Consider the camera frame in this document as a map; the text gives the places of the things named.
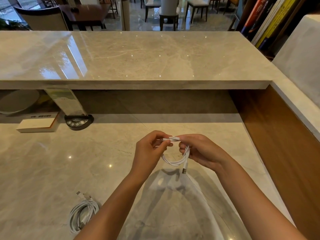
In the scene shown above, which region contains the person's right hand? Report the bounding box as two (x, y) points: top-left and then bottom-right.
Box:
(176, 133), (234, 173)

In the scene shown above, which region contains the person's left hand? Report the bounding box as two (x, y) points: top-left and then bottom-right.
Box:
(130, 130), (174, 184)

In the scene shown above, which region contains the person's right forearm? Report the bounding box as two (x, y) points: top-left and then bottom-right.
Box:
(215, 157), (307, 240)

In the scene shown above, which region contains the person's left forearm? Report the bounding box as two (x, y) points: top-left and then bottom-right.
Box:
(74, 171), (148, 240)

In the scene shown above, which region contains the black round button base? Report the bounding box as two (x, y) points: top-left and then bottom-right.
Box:
(64, 114), (95, 131)

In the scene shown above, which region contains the clear acrylic sign holder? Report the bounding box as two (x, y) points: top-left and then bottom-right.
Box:
(45, 88), (87, 117)

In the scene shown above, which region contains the dark yellow printed packet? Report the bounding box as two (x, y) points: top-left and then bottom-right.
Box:
(37, 90), (60, 114)

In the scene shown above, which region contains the white flat box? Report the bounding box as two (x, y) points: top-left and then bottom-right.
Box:
(16, 112), (60, 134)

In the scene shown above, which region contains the round grey plate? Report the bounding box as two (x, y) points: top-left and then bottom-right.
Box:
(0, 90), (40, 115)

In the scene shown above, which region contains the row of upright books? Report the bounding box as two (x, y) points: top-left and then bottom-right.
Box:
(241, 0), (298, 50)

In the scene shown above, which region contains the teal chair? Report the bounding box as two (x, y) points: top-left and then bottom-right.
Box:
(227, 0), (244, 32)

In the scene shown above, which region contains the white dining chair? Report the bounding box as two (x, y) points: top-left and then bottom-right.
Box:
(140, 0), (162, 23)
(185, 0), (211, 24)

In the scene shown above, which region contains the tall white high-back chair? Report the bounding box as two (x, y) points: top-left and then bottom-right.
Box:
(159, 0), (180, 32)

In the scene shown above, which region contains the dark wooden bookshelf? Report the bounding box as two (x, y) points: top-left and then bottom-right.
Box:
(235, 0), (320, 60)

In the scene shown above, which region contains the dark wooden table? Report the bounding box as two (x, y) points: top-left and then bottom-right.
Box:
(59, 4), (112, 32)

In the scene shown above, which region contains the curved beige armchair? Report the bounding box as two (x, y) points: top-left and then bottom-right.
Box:
(14, 7), (69, 32)

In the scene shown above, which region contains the green potted plant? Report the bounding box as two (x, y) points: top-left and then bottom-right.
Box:
(0, 18), (32, 31)

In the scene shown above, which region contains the dark wooden frame armchair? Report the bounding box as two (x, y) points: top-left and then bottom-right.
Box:
(99, 0), (118, 19)
(40, 0), (75, 9)

